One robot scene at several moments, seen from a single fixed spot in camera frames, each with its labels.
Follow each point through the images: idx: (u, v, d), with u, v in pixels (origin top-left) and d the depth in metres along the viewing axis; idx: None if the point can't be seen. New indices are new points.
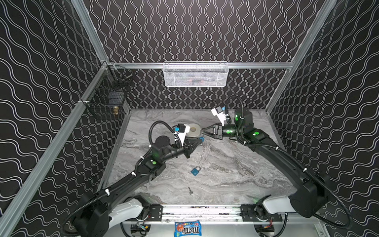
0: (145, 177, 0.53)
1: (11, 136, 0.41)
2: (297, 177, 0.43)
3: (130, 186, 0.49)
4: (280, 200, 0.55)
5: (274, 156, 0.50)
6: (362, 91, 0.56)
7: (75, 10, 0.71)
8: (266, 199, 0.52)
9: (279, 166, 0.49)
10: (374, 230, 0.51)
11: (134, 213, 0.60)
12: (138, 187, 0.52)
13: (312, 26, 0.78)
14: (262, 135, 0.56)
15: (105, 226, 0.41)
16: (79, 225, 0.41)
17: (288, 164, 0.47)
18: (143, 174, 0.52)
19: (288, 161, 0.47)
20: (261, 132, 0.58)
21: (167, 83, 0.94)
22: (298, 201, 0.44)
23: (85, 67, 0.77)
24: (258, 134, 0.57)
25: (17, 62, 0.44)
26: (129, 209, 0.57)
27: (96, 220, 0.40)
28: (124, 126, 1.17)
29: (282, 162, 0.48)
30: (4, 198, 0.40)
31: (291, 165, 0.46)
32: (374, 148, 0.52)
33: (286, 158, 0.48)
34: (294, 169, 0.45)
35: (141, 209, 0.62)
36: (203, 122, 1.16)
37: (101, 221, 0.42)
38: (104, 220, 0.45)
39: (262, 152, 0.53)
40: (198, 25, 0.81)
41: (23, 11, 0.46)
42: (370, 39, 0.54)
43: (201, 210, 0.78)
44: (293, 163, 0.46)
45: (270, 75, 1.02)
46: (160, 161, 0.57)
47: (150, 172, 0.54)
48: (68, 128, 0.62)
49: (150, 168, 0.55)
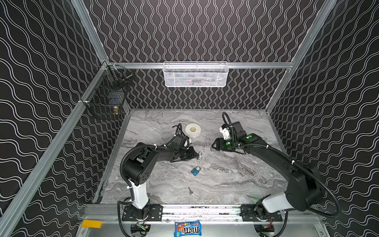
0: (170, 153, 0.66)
1: (11, 136, 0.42)
2: (286, 169, 0.46)
3: (166, 151, 0.63)
4: (275, 199, 0.58)
5: (265, 152, 0.54)
6: (362, 91, 0.56)
7: (75, 10, 0.71)
8: (266, 199, 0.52)
9: (267, 161, 0.54)
10: (374, 230, 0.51)
11: (143, 201, 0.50)
12: (168, 154, 0.64)
13: (312, 26, 0.78)
14: (255, 138, 0.61)
15: (149, 172, 0.53)
16: (128, 171, 0.50)
17: (277, 159, 0.50)
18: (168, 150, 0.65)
19: (279, 156, 0.51)
20: (255, 134, 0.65)
21: (167, 83, 0.94)
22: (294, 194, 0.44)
23: (85, 67, 0.77)
24: (251, 136, 0.63)
25: (17, 62, 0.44)
26: (144, 192, 0.61)
27: (149, 162, 0.50)
28: (124, 126, 1.17)
29: (272, 158, 0.51)
30: (4, 198, 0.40)
31: (280, 158, 0.50)
32: (374, 148, 0.52)
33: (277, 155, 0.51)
34: (284, 163, 0.48)
35: (143, 206, 0.63)
36: (203, 122, 1.16)
37: (152, 163, 0.52)
38: (152, 164, 0.52)
39: (256, 152, 0.58)
40: (198, 25, 0.81)
41: (23, 11, 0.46)
42: (370, 39, 0.54)
43: (201, 210, 0.78)
44: (281, 157, 0.50)
45: (270, 75, 1.02)
46: (177, 147, 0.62)
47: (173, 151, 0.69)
48: (68, 128, 0.62)
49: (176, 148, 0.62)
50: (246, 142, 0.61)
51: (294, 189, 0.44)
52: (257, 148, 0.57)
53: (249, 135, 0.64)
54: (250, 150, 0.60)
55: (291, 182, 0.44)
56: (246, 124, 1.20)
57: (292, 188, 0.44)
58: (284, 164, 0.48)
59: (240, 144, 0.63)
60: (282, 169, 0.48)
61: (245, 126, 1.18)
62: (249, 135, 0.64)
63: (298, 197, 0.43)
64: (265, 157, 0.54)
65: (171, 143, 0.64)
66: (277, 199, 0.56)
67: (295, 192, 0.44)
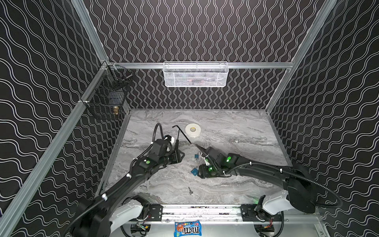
0: (142, 176, 0.53)
1: (11, 136, 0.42)
2: (280, 178, 0.45)
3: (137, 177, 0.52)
4: (275, 202, 0.57)
5: (250, 171, 0.53)
6: (362, 91, 0.56)
7: (75, 10, 0.71)
8: (265, 203, 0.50)
9: (260, 177, 0.51)
10: (374, 230, 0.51)
11: (135, 213, 0.60)
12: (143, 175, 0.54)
13: (312, 26, 0.78)
14: (235, 157, 0.60)
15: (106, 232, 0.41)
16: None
17: (265, 172, 0.49)
18: (138, 175, 0.53)
19: (265, 169, 0.50)
20: (233, 154, 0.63)
21: (167, 83, 0.94)
22: (297, 201, 0.44)
23: (85, 67, 0.77)
24: (231, 158, 0.60)
25: (17, 62, 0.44)
26: (127, 211, 0.56)
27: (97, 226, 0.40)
28: (124, 126, 1.17)
29: (261, 173, 0.50)
30: (4, 198, 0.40)
31: (268, 171, 0.49)
32: (374, 148, 0.52)
33: (262, 168, 0.51)
34: (275, 175, 0.47)
35: (141, 209, 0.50)
36: (203, 122, 1.16)
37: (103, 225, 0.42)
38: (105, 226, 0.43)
39: (243, 173, 0.55)
40: (198, 25, 0.81)
41: (23, 11, 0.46)
42: (370, 39, 0.54)
43: (201, 210, 0.78)
44: (267, 169, 0.50)
45: (270, 75, 1.02)
46: (156, 159, 0.62)
47: (145, 171, 0.54)
48: (68, 128, 0.62)
49: (145, 167, 0.56)
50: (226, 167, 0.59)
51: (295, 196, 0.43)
52: (242, 170, 0.55)
53: (229, 157, 0.61)
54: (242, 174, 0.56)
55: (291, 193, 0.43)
56: (246, 124, 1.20)
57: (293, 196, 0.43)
58: (274, 176, 0.47)
59: (222, 171, 0.60)
60: (276, 180, 0.46)
61: (245, 126, 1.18)
62: (228, 158, 0.61)
63: (302, 202, 0.42)
64: (256, 174, 0.51)
65: (148, 153, 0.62)
66: (276, 203, 0.56)
67: (297, 198, 0.43)
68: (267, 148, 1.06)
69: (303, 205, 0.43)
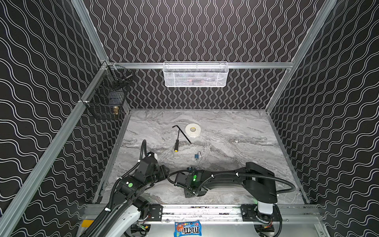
0: (124, 205, 0.50)
1: (11, 136, 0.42)
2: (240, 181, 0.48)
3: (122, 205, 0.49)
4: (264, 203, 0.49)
5: (215, 182, 0.54)
6: (362, 91, 0.56)
7: (75, 10, 0.71)
8: (260, 207, 0.60)
9: (224, 185, 0.52)
10: (374, 230, 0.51)
11: (133, 220, 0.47)
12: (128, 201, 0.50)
13: (312, 26, 0.78)
14: (199, 175, 0.61)
15: None
16: None
17: (226, 180, 0.51)
18: (119, 205, 0.48)
19: (225, 178, 0.52)
20: (197, 172, 0.62)
21: (167, 83, 0.94)
22: (261, 197, 0.46)
23: (85, 67, 0.77)
24: (196, 177, 0.61)
25: (17, 62, 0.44)
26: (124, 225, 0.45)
27: None
28: (124, 126, 1.17)
29: (224, 181, 0.51)
30: (4, 198, 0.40)
31: (229, 178, 0.51)
32: (374, 148, 0.52)
33: (223, 178, 0.52)
34: (234, 180, 0.49)
35: (138, 213, 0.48)
36: (203, 122, 1.16)
37: None
38: None
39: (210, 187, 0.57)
40: (198, 25, 0.81)
41: (23, 11, 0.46)
42: (370, 39, 0.54)
43: (201, 210, 0.78)
44: (228, 176, 0.52)
45: (270, 75, 1.02)
46: (142, 177, 0.57)
47: (126, 197, 0.50)
48: (68, 129, 0.62)
49: (128, 192, 0.51)
50: (195, 186, 0.58)
51: (258, 194, 0.45)
52: (208, 184, 0.56)
53: (194, 176, 0.62)
54: (209, 187, 0.57)
55: (253, 192, 0.44)
56: (246, 124, 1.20)
57: (257, 194, 0.45)
58: (234, 181, 0.49)
59: (194, 192, 0.60)
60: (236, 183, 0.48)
61: (245, 126, 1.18)
62: (194, 177, 0.62)
63: (265, 195, 0.45)
64: (221, 184, 0.53)
65: (133, 174, 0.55)
66: (264, 203, 0.49)
67: (260, 194, 0.44)
68: (267, 148, 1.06)
69: (266, 198, 0.46)
